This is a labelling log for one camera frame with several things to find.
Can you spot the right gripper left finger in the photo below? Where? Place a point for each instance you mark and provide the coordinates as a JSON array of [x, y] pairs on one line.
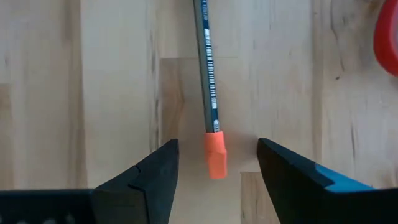
[[140, 199]]

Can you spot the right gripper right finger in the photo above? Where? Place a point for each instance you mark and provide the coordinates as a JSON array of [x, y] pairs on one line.
[[298, 196]]

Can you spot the dark pencil orange eraser cap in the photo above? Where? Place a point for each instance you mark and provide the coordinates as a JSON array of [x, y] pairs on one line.
[[209, 77]]

